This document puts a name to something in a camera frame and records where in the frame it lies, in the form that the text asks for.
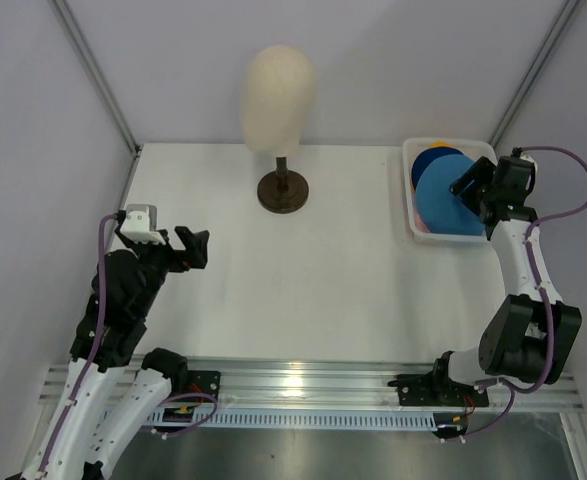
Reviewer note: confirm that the yellow bucket hat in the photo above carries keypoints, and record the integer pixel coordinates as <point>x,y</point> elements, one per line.
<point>437,145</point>

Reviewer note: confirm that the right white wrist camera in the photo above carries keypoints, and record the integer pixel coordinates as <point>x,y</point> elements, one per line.
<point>520,153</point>

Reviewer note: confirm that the cream mannequin head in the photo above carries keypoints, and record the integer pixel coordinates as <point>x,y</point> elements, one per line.
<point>278,93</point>

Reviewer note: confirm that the white slotted cable duct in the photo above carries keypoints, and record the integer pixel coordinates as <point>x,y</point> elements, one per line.
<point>246,418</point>

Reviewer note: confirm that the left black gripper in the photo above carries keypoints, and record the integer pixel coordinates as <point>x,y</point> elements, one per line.
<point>195,246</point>

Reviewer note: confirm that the aluminium frame post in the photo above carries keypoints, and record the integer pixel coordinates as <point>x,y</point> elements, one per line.
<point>86,58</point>
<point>551,41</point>

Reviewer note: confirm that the left aluminium frame post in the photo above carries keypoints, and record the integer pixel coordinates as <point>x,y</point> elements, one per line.
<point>86,58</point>

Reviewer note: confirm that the right aluminium frame post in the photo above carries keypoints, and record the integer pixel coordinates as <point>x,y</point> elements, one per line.
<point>551,41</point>

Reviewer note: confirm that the white plastic basket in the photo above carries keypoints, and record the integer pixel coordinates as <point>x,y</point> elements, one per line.
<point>410,150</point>

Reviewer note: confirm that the dark blue bucket hat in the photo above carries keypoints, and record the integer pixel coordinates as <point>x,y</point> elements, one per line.
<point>426,158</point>

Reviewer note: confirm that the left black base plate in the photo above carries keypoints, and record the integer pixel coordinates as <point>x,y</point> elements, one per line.
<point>204,384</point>

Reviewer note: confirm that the aluminium mounting rail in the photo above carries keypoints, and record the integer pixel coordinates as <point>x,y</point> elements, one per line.
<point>317,385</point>

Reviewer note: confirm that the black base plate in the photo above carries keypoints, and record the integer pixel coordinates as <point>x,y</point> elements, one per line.
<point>204,384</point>
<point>428,390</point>

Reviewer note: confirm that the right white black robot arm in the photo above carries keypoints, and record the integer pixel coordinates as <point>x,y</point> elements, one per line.
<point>527,342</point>

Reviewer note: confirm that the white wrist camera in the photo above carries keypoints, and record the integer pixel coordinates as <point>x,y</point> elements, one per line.
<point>520,153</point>
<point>144,217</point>

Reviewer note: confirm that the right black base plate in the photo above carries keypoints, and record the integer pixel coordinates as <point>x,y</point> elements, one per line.
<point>428,390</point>

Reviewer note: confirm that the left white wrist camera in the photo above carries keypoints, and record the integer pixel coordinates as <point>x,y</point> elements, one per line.
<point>144,217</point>

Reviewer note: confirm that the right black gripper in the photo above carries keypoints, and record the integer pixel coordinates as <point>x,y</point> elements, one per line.
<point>482,171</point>

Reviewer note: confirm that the light blue bucket hat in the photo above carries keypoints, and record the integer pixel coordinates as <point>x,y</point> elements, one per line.
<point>442,212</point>

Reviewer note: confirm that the dark wooden round stand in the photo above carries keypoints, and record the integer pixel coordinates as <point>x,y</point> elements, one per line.
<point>282,191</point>

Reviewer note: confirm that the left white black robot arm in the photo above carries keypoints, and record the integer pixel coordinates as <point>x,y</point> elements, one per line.
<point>84,439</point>

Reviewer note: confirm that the pink hat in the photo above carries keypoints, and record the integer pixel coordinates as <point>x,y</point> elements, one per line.
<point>420,225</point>

